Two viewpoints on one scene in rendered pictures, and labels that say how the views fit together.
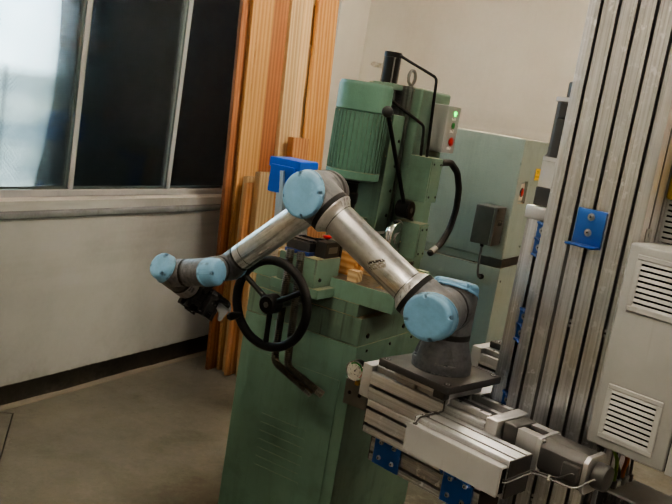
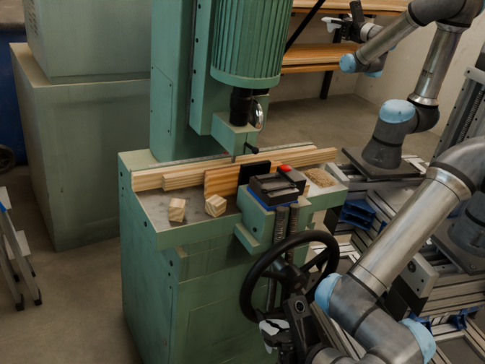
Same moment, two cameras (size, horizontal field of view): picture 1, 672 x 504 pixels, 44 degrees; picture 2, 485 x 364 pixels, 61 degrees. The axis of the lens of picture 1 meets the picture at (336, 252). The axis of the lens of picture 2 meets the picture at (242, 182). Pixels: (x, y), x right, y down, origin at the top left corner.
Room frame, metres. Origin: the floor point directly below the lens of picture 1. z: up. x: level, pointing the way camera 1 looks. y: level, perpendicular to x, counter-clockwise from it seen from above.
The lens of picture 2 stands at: (2.26, 0.91, 1.52)
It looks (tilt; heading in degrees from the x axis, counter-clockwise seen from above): 31 degrees down; 294
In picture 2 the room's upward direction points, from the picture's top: 9 degrees clockwise
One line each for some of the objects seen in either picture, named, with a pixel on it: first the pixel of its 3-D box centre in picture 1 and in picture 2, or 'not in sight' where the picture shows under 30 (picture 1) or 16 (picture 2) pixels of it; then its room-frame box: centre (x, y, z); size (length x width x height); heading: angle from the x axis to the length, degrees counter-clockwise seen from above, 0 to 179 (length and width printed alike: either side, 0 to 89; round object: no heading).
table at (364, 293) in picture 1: (321, 279); (252, 204); (2.62, 0.03, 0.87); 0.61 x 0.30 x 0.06; 59
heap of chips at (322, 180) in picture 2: not in sight; (320, 175); (2.50, -0.19, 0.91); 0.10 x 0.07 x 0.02; 149
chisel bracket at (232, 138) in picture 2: not in sight; (233, 134); (2.73, -0.02, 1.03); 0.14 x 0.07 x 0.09; 149
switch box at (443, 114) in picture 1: (443, 128); not in sight; (2.92, -0.30, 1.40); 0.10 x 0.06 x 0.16; 149
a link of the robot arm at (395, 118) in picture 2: not in sight; (395, 120); (2.39, -0.65, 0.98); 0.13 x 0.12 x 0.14; 61
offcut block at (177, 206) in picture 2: not in sight; (177, 209); (2.72, 0.24, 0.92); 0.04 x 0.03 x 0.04; 116
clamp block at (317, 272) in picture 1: (308, 267); (271, 209); (2.54, 0.08, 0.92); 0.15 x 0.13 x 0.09; 59
